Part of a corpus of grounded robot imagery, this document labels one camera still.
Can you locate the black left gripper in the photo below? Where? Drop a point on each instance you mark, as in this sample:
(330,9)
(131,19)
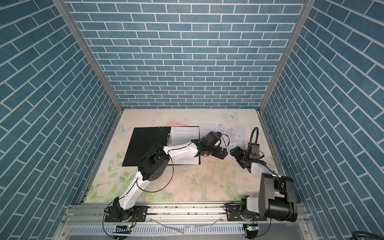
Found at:
(218,153)

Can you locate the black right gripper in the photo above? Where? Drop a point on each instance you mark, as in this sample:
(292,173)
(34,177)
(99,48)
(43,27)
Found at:
(237,152)

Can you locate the text printed paper sheet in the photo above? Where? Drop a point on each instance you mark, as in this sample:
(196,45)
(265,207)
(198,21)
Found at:
(183,135)

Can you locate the red folder with black inside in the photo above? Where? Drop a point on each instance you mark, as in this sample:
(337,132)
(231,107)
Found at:
(142,140)

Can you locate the technical drawing paper sheet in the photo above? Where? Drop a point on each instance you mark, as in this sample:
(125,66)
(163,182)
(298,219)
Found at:
(232,136)

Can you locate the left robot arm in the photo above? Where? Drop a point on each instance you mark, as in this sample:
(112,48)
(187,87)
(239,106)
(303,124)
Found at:
(153,165)

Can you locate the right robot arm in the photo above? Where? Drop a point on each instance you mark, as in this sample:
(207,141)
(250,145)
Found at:
(277,194)

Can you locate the text paper sheet far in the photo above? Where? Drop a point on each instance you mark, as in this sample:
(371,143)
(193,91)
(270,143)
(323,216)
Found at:
(206,127)

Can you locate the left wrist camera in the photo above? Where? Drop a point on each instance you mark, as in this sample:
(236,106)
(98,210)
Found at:
(213,138)

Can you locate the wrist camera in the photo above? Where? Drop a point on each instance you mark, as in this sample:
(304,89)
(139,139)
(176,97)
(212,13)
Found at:
(213,138)
(254,149)

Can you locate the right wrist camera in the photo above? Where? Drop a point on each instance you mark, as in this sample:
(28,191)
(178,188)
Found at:
(254,149)

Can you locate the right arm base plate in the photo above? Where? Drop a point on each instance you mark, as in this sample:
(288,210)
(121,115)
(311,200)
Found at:
(235,213)

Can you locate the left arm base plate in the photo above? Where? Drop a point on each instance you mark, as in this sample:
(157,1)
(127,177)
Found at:
(137,214)

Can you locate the aluminium front rail frame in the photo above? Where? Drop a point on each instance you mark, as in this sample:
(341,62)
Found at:
(180,221)

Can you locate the aluminium right corner post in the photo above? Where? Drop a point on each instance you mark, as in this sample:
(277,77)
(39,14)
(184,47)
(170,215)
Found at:
(304,14)

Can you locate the aluminium corner post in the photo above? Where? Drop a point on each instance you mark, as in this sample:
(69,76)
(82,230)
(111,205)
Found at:
(81,41)
(304,14)

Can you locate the aluminium left corner post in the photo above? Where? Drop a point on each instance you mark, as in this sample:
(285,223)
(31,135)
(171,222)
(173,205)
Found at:
(81,41)

